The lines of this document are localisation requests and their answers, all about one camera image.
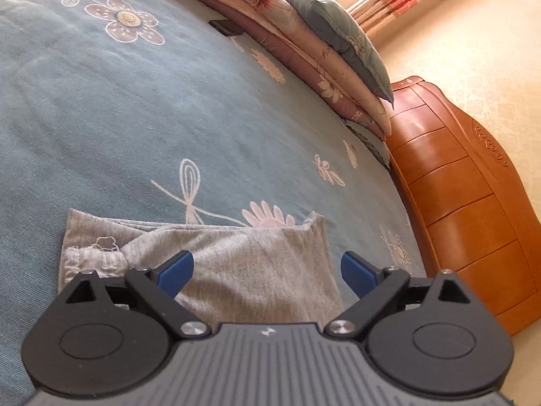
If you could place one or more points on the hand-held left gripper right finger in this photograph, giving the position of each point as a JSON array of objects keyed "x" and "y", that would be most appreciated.
[{"x": 359, "y": 275}]

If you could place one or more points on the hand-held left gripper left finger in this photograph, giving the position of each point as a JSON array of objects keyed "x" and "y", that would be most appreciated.
[{"x": 175, "y": 273}]

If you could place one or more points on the grey sweatpants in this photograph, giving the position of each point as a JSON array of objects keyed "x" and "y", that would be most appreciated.
[{"x": 253, "y": 262}]

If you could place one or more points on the wooden bed headboard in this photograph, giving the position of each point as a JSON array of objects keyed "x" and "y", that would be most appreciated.
[{"x": 460, "y": 198}]

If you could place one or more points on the flat teal pillow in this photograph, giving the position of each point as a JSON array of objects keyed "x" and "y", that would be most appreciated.
[{"x": 370, "y": 141}]

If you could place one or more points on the blue floral bed sheet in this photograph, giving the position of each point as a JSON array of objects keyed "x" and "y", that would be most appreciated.
[{"x": 148, "y": 114}]

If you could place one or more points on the folded pink floral quilt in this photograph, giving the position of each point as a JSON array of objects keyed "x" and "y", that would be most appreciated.
[{"x": 304, "y": 55}]

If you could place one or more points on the plump teal pillow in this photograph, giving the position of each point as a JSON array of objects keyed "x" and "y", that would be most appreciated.
[{"x": 342, "y": 38}]

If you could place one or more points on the black phone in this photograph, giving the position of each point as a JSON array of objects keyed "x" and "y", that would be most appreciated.
[{"x": 226, "y": 27}]

